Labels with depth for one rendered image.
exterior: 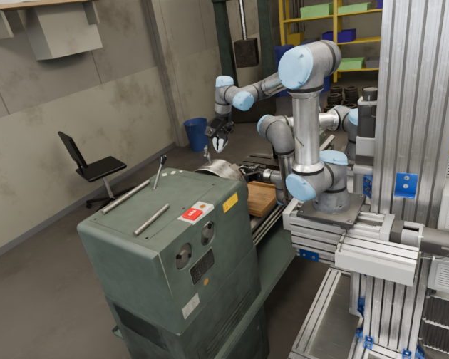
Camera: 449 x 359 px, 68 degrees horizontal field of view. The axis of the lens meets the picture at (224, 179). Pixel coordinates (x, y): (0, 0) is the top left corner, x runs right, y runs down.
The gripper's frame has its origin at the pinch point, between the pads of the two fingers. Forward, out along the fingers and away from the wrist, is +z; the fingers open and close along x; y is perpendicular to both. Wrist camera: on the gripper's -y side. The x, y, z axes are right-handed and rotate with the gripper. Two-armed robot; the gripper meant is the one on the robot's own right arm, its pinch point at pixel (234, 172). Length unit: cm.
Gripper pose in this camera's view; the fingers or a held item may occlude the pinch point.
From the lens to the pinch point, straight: 197.0
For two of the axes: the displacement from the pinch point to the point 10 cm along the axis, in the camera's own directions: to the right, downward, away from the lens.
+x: -1.5, -8.8, -4.6
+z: -8.1, -1.6, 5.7
